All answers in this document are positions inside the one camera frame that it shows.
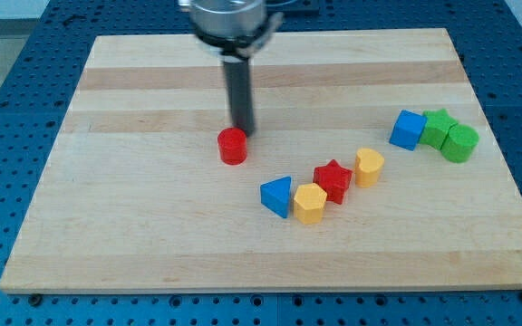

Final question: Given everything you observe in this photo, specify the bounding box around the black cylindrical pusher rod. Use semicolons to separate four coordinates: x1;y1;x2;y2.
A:
223;59;256;136

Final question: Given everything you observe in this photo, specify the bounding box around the red cylinder block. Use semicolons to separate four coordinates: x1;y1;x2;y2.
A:
217;127;247;165

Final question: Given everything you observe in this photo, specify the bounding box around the blue triangle block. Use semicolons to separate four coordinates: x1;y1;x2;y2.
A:
260;176;292;218

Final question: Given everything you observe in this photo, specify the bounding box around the red star block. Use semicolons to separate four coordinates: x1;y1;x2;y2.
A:
313;159;353;205

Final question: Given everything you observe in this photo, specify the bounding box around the yellow hexagon block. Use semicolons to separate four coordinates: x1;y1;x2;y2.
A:
294;183;327;225

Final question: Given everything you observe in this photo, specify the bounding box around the yellow heart block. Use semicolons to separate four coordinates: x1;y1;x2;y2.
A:
354;148;385;188

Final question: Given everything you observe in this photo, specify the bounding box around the light wooden board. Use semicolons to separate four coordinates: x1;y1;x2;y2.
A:
0;28;522;294

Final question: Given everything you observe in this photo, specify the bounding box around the blue cube block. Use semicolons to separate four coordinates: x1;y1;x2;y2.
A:
389;110;428;151

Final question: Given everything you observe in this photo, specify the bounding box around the green star block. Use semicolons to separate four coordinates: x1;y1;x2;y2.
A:
419;109;459;150

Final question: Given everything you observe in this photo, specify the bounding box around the green cylinder block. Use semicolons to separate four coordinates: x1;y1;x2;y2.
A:
440;124;479;163

